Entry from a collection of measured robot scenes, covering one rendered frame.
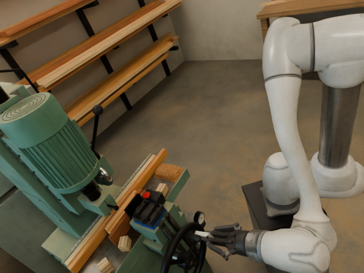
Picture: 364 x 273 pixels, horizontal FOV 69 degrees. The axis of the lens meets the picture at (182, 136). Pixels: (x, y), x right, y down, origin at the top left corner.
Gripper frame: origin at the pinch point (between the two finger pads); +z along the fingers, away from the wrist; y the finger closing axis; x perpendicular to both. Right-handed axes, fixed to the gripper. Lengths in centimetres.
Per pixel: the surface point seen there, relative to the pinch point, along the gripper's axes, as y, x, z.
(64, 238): 22, -15, 71
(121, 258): 19.4, -8.4, 24.6
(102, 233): 15.3, -15.6, 36.8
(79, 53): -128, -95, 193
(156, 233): 7.4, -9.6, 12.4
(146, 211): 3.0, -16.0, 16.4
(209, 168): -102, 60, 102
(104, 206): 9.0, -25.7, 28.9
